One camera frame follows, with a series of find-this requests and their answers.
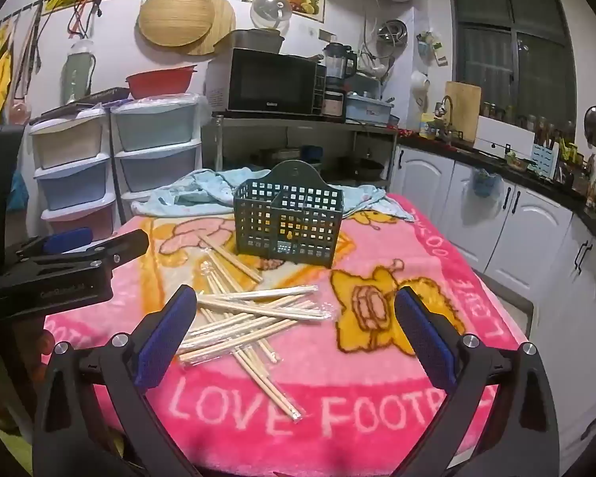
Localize many wooden chopsticks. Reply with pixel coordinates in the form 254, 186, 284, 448
176, 243, 335, 423

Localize black frying pan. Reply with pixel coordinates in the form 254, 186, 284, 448
340, 156, 385, 180

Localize red plastic basin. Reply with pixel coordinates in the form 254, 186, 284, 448
126, 66, 198, 100

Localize clear glass dome lid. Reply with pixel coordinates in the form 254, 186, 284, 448
251, 0, 293, 31

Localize blue plastic bag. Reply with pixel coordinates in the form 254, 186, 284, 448
472, 168, 502, 198

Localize black flat tray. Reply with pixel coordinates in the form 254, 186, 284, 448
42, 87, 130, 120

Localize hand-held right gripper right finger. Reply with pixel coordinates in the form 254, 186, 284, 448
395, 285, 561, 477

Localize light blue printed cloth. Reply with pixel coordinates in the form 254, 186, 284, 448
132, 169, 415, 222

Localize round woven bamboo tray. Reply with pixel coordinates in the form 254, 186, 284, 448
138, 0, 214, 48

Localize white kitchen cabinets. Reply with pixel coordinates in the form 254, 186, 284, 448
390, 144, 596, 453

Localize wooden cutting board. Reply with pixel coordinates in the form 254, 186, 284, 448
444, 81, 482, 142

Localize hanging steel bowl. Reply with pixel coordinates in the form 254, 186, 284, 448
377, 19, 408, 45

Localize black kitchen countertop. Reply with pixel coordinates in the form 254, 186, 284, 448
395, 132, 596, 254

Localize dark framed window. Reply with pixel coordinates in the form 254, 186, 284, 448
449, 0, 577, 127

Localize metal kitchen faucet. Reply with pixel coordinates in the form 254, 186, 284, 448
434, 95, 455, 140

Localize black microwave oven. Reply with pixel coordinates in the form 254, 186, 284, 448
206, 48, 327, 115

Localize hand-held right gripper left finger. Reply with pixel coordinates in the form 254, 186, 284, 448
32, 285, 199, 477

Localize green plastic utensil basket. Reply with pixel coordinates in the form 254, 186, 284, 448
233, 160, 344, 266

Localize pink printed blanket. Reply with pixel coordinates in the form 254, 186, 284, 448
42, 194, 532, 477

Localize steel shelf rack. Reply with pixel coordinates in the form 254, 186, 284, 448
213, 112, 399, 194

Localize green bottle with strap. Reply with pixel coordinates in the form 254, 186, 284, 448
61, 40, 96, 105

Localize row of spice jars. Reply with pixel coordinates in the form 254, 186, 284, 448
482, 102, 574, 140

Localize hanging red black cords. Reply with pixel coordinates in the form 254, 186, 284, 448
68, 0, 103, 41

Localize grey lidded container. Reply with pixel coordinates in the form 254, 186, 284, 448
213, 30, 285, 55

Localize person's left hand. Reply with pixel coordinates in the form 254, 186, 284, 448
32, 328, 56, 361

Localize round wooden board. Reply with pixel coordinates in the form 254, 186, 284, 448
179, 0, 236, 55

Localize blue hanging cloth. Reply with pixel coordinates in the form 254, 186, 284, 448
10, 169, 31, 212

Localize black blender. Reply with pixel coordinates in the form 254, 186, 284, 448
323, 42, 357, 85

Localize light blue knife block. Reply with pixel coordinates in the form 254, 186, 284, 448
530, 143, 559, 178

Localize pastel plastic drawer unit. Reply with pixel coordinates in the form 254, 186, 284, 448
29, 109, 116, 242

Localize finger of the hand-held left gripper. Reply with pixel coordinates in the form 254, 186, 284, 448
17, 230, 150, 274
4, 227, 94, 265

